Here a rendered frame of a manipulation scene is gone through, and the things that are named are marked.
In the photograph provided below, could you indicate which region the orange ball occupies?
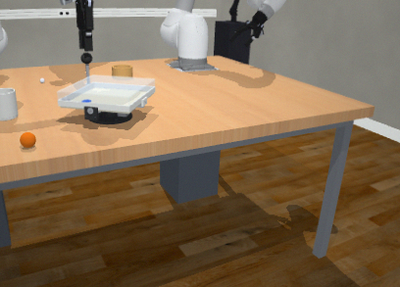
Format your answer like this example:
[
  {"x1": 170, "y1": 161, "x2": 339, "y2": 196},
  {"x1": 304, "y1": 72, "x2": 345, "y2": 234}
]
[{"x1": 20, "y1": 132, "x2": 36, "y2": 148}]

